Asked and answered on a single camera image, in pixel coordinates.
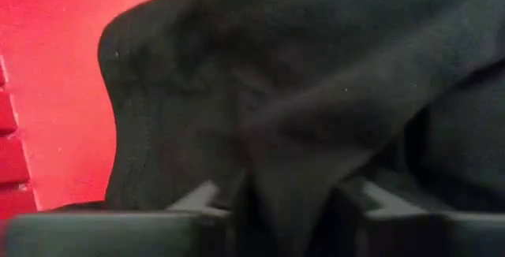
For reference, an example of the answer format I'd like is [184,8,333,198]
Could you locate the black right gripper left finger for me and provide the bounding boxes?
[165,169,257,257]

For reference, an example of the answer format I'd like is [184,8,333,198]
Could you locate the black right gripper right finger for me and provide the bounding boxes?
[327,173,429,257]

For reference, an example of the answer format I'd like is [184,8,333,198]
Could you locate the black long-sleeved shirt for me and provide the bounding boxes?
[50,0,505,257]

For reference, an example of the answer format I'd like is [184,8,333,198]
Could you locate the red plastic laundry bin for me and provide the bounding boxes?
[0,0,194,221]

